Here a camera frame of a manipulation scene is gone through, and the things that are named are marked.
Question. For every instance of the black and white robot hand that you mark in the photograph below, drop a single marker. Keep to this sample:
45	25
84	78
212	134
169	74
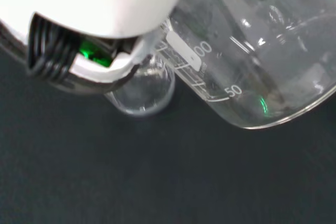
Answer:
86	6

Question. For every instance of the small clear glass beaker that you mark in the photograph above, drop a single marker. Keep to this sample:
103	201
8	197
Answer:
143	95

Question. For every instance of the black bench cloth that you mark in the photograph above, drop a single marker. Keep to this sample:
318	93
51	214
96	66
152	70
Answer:
157	171

